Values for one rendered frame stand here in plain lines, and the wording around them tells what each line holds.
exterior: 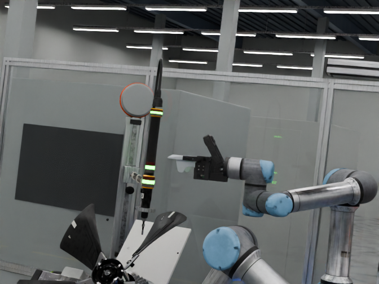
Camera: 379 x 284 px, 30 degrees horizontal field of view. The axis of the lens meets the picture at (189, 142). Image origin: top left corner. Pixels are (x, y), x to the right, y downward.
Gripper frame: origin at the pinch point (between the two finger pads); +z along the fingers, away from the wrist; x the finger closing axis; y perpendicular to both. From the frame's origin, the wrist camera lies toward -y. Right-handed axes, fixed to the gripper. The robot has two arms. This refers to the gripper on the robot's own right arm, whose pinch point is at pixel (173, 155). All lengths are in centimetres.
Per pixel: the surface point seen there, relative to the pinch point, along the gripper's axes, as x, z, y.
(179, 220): 11.5, -1.4, 23.4
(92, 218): 14.0, 33.4, 27.3
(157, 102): -1.5, 7.5, -18.3
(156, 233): 11.0, 6.7, 29.2
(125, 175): 51, 35, 11
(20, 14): 514, 343, -139
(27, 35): 525, 336, -117
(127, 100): 61, 41, -22
